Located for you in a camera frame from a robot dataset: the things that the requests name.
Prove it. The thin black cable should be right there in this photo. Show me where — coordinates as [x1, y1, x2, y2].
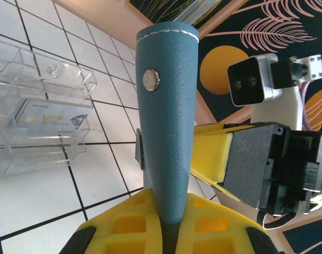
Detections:
[255, 208, 299, 231]

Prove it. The clear acrylic card stand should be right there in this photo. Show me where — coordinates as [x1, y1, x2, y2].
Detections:
[0, 37, 98, 179]

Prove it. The aluminium frame post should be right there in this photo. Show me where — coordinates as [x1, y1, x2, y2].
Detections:
[173, 0, 222, 23]

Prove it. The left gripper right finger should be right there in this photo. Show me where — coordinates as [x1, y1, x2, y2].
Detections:
[176, 193, 279, 254]

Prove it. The silver VIP card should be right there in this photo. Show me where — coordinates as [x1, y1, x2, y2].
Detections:
[11, 99, 91, 138]

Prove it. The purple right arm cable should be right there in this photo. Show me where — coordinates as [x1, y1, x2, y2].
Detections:
[298, 78, 320, 132]

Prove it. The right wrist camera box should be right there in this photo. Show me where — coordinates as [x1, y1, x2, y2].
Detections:
[227, 53, 283, 107]

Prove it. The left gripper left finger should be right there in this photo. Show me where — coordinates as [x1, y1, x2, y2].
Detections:
[59, 189, 165, 254]

